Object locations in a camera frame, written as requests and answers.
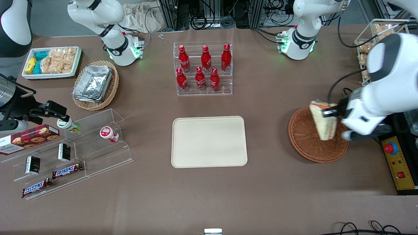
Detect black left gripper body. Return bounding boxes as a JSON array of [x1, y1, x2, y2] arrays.
[[336, 97, 352, 122]]

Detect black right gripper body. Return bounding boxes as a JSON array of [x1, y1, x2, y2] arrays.
[[7, 93, 48, 124]]

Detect triangle sandwich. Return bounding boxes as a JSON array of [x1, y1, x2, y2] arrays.
[[309, 101, 339, 141]]

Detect round brown wicker basket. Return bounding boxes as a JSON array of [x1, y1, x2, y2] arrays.
[[288, 106, 350, 164]]

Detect light wicker basket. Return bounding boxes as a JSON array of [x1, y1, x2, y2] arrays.
[[72, 60, 120, 111]]

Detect cream rectangular tray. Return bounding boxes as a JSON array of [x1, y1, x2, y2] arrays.
[[171, 116, 248, 168]]

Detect green capped small bottle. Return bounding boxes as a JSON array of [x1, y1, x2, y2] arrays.
[[57, 117, 81, 133]]

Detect red plaid cookie box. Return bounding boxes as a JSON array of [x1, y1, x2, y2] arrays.
[[0, 124, 60, 156]]

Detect white rectangular snack bin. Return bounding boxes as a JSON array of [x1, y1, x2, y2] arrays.
[[22, 46, 83, 81]]

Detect yellow snack packet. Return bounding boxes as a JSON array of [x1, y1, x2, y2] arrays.
[[25, 57, 37, 75]]

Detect small black box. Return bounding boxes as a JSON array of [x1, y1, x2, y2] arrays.
[[25, 156, 41, 174], [58, 143, 71, 163]]

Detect stacked aluminium foil trays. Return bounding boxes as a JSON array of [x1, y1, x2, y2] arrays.
[[72, 65, 113, 103]]

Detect clear bag of rice crackers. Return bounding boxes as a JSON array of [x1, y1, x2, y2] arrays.
[[41, 48, 77, 74]]

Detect red capped small bottle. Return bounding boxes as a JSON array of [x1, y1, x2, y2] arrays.
[[100, 126, 120, 143]]

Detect Snickers bar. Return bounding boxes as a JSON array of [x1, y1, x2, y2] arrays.
[[52, 162, 84, 180], [22, 178, 53, 199]]

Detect clear acrylic stepped display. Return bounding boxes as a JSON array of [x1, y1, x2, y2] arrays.
[[0, 109, 134, 200]]

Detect black yellow control box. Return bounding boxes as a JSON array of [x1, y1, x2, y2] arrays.
[[379, 111, 418, 196]]

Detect clear acrylic bread case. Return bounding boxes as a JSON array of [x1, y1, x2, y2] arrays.
[[354, 19, 410, 84]]

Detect clear acrylic bottle rack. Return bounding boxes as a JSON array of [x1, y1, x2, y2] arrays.
[[173, 41, 233, 97]]

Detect red cola bottle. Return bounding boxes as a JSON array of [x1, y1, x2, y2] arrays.
[[210, 68, 220, 92], [201, 45, 212, 73], [195, 67, 207, 92], [178, 45, 191, 73], [176, 68, 189, 92], [221, 43, 232, 72]]

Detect beige crumpled cloth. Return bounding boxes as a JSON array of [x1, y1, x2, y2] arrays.
[[122, 3, 164, 33]]

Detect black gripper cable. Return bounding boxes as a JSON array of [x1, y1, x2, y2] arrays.
[[328, 67, 368, 105]]

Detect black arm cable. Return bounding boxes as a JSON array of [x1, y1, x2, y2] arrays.
[[337, 15, 409, 48]]

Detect black cables at table edge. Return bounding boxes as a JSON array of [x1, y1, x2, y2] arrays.
[[322, 221, 418, 235]]

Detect black cable bundle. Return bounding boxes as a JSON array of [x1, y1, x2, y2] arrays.
[[191, 15, 234, 30]]

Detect aluminium profile frame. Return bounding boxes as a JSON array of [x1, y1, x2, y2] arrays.
[[159, 0, 296, 31]]

